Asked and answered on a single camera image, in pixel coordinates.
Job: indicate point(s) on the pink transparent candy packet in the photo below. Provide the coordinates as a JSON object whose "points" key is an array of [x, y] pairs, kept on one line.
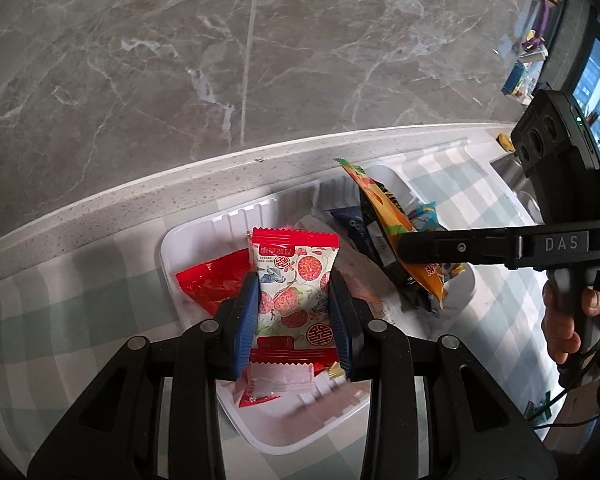
{"points": [[269, 381]]}

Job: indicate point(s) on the gold brown snack packet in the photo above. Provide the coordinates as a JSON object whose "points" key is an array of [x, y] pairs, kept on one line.
{"points": [[335, 371]]}

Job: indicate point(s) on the red white lollipop pack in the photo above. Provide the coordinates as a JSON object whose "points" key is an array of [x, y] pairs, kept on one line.
{"points": [[294, 268]]}

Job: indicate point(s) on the person right hand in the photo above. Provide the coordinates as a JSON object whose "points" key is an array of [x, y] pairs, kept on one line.
{"points": [[559, 328]]}

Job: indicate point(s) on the white plastic tray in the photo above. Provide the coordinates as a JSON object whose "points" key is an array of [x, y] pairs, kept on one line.
{"points": [[293, 421]]}

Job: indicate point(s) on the orange snack bar packet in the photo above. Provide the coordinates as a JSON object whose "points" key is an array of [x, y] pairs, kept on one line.
{"points": [[393, 219]]}

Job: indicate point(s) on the red snack bag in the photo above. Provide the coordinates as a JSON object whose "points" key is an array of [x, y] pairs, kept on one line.
{"points": [[208, 284]]}

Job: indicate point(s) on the green red snack packet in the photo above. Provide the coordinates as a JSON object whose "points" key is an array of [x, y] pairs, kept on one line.
{"points": [[539, 413]]}

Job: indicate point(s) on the purple handled peeler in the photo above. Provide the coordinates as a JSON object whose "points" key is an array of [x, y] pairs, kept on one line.
{"points": [[535, 36]]}

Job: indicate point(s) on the black snack bag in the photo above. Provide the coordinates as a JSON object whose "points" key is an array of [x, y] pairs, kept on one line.
{"points": [[362, 227]]}

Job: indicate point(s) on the white long snack pouch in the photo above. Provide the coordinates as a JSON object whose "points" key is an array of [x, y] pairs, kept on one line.
{"points": [[366, 281]]}

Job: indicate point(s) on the stainless steel sink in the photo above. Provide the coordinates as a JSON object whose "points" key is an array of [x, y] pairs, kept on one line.
{"points": [[509, 168]]}

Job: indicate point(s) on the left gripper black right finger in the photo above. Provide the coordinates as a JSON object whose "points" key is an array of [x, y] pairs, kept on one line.
{"points": [[349, 317]]}

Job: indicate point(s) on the blue cartoon face snack bag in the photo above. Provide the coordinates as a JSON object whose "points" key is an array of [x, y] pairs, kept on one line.
{"points": [[424, 217]]}

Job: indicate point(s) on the yellow sponge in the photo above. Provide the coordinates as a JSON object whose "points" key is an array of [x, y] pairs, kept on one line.
{"points": [[505, 143]]}

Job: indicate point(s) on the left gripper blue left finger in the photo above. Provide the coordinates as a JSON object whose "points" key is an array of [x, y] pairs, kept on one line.
{"points": [[238, 319]]}

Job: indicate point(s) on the green white checkered tablecloth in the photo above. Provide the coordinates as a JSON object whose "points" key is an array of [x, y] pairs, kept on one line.
{"points": [[61, 321]]}

